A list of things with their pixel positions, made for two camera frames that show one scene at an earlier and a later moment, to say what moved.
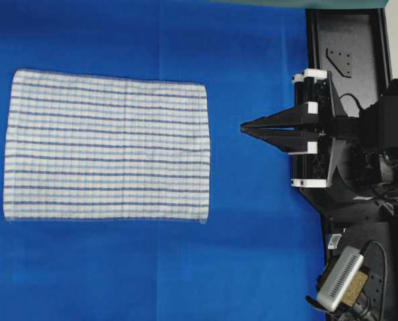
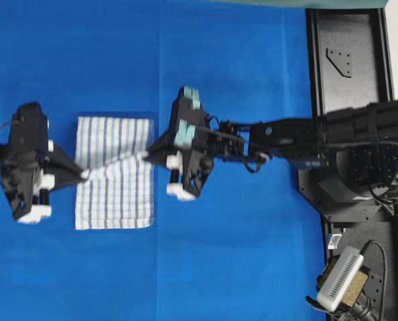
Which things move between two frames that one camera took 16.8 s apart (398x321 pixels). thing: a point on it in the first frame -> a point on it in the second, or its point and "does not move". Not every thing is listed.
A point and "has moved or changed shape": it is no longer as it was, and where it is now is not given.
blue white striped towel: [87, 146] has moved or changed shape
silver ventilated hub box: [340, 278] does not move
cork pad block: [355, 288] does not move
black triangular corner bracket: [342, 61] does not move
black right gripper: [314, 89] -> [192, 149]
